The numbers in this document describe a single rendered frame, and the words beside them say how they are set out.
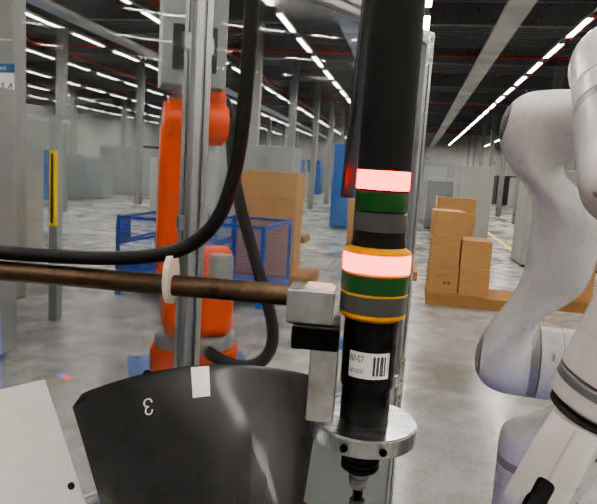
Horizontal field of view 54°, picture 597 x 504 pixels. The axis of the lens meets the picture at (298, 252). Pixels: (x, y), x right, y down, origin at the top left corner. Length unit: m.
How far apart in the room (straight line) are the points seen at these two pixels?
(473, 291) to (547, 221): 7.10
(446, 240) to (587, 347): 7.38
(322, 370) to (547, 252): 0.62
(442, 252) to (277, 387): 7.39
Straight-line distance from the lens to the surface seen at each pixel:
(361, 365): 0.38
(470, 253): 7.95
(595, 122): 0.67
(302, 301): 0.37
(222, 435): 0.54
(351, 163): 0.39
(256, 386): 0.57
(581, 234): 0.94
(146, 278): 0.40
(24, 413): 0.73
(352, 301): 0.37
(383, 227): 0.36
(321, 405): 0.39
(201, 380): 0.57
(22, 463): 0.71
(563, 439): 0.55
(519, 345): 1.00
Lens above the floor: 1.62
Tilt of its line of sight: 8 degrees down
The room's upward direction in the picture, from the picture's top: 4 degrees clockwise
